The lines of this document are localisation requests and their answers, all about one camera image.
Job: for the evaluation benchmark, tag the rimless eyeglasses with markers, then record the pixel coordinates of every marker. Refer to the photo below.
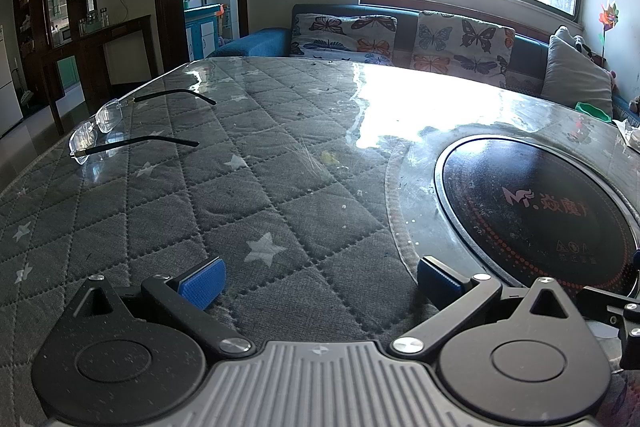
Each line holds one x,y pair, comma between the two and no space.
83,141

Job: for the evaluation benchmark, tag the right butterfly print cushion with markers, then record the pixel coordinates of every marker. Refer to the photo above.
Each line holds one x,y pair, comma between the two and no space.
463,47

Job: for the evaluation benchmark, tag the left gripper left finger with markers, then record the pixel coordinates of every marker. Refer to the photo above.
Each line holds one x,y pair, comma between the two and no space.
180,302

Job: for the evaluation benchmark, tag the butterfly print cushion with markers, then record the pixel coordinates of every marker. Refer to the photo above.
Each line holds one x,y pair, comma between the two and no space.
366,39
463,47

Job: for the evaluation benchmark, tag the dark wooden cabinet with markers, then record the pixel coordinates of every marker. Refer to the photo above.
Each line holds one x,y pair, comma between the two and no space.
104,47

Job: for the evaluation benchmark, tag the blue cabinet in doorway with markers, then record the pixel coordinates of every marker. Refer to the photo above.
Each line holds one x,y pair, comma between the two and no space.
202,26

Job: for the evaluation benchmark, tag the grey pillow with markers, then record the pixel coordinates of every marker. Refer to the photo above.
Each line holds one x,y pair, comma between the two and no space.
571,77

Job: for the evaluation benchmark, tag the white refrigerator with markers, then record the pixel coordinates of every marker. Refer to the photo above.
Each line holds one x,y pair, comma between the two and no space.
10,109

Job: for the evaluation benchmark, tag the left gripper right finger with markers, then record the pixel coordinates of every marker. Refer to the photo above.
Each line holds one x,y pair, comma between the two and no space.
462,302

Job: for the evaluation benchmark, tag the green bowl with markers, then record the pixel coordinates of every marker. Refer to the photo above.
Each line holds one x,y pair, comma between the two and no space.
593,111

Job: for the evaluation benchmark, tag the colourful pinwheel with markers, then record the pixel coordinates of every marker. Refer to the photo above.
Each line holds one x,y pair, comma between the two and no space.
608,18

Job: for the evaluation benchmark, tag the left butterfly print cushion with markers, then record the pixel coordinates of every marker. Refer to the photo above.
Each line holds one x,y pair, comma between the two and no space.
366,39

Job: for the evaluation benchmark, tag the round black induction cooktop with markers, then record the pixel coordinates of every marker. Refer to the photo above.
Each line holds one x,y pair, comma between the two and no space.
526,211

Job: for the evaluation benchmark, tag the grey quilted star tablecloth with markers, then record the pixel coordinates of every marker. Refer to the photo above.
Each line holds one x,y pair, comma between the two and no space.
314,181

